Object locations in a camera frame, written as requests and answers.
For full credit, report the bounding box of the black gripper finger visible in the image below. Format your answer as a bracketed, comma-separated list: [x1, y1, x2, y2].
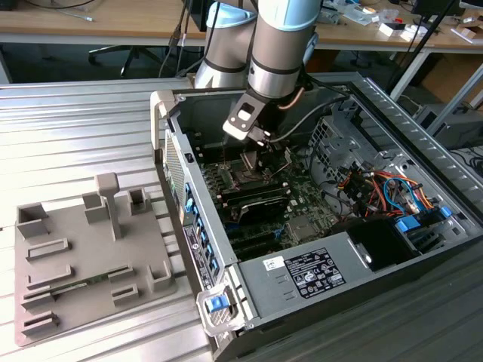
[260, 144, 284, 179]

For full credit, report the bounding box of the metal socket cover frame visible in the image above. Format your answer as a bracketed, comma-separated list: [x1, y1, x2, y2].
[263, 147, 294, 180]

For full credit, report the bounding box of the silver-topped CPU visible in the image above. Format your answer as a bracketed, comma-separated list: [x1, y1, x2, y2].
[241, 150, 262, 173]

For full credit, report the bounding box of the CPU socket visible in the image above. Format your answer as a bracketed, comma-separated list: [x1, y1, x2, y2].
[220, 160, 265, 190]

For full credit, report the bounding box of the black RAM slot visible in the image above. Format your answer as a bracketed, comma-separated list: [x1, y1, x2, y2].
[205, 144, 245, 154]
[205, 151, 245, 160]
[205, 148, 245, 157]
[205, 154, 245, 164]

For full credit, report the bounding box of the black graphics card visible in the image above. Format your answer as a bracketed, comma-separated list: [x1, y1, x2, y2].
[222, 183, 291, 228]

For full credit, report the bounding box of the green motherboard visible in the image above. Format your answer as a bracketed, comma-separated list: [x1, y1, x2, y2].
[194, 130, 343, 263]

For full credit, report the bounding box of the open grey PC case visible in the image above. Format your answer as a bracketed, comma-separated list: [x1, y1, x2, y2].
[149, 73, 483, 362]

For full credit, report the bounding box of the metal drive cage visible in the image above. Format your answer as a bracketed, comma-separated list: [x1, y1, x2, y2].
[307, 112, 378, 178]

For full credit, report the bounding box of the white paper sticker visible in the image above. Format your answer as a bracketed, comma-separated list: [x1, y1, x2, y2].
[263, 255, 285, 271]

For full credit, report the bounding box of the black rating label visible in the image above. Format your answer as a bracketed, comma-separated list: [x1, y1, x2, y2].
[285, 247, 346, 299]

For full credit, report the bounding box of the black narrow case label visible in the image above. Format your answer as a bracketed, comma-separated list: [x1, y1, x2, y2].
[182, 225, 212, 292]

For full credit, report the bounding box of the grey power supply unit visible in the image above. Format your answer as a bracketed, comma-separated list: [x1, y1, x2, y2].
[236, 230, 350, 320]

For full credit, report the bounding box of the clear plastic bag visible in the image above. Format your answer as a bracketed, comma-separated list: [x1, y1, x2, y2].
[343, 4, 382, 26]

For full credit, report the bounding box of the blue disk carrier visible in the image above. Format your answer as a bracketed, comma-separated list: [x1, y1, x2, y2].
[395, 213, 420, 238]

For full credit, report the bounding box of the blue case latch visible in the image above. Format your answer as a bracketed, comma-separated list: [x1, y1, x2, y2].
[206, 296, 228, 314]

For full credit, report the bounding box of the black office chair base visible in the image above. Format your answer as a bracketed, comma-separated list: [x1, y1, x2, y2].
[88, 44, 164, 79]

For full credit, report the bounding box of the black tripod pole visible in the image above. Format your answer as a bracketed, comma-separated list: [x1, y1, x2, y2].
[386, 0, 460, 95]

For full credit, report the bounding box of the grey computer box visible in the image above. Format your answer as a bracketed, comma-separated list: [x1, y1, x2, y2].
[413, 103, 483, 150]

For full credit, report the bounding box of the wooden desk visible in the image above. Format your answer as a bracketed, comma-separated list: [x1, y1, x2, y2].
[0, 0, 483, 87]

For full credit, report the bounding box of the large brown cardboard box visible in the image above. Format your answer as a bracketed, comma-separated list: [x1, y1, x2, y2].
[418, 52, 483, 110]

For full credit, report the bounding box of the black monitor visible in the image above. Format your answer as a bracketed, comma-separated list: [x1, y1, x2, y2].
[410, 0, 467, 17]

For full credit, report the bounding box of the grey parts rack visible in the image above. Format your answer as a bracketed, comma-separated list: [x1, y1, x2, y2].
[14, 172, 179, 348]

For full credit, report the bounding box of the small cardboard box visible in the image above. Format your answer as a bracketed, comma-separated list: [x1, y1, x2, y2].
[451, 25, 483, 45]

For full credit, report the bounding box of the green RAM stick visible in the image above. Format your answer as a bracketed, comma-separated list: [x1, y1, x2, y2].
[50, 274, 111, 296]

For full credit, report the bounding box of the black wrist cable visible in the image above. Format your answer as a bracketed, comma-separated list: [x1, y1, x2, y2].
[269, 94, 352, 143]

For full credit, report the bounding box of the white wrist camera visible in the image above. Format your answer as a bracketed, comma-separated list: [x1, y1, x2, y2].
[221, 100, 266, 141]

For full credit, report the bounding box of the orange red wire bundle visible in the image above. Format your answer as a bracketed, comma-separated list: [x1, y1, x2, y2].
[337, 169, 435, 219]

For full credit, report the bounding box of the blue data wire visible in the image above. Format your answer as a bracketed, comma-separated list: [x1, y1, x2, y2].
[383, 176, 423, 216]

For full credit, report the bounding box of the black hanging cable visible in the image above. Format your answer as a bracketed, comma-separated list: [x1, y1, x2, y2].
[158, 0, 189, 79]

